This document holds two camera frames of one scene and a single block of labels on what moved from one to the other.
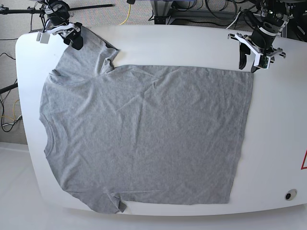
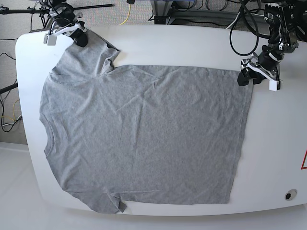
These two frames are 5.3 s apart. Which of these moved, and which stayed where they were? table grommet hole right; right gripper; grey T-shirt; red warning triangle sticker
Moved: right gripper
Stayed: table grommet hole right; red warning triangle sticker; grey T-shirt
